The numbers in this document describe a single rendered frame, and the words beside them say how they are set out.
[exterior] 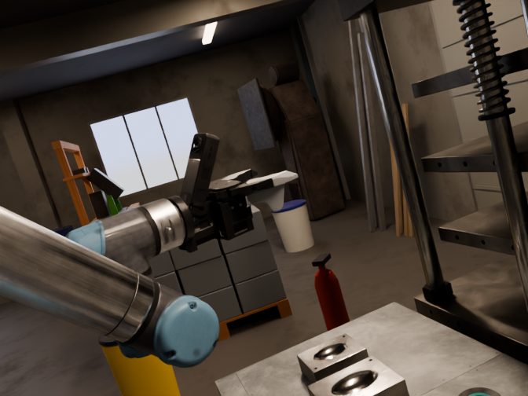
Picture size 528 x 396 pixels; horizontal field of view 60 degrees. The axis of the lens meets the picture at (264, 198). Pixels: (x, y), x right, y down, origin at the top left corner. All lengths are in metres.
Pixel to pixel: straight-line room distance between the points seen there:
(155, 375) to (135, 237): 2.43
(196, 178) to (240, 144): 7.69
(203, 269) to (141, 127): 4.92
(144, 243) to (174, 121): 7.68
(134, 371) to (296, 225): 3.17
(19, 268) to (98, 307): 0.08
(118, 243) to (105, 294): 0.14
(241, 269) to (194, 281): 0.39
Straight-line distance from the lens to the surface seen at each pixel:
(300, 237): 5.64
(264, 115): 6.82
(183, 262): 3.72
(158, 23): 5.09
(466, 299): 1.74
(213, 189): 0.70
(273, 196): 0.73
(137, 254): 0.64
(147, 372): 3.00
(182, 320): 0.51
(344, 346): 1.44
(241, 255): 3.74
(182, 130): 8.28
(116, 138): 8.33
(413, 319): 1.63
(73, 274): 0.48
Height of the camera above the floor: 1.52
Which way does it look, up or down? 8 degrees down
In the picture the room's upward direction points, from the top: 16 degrees counter-clockwise
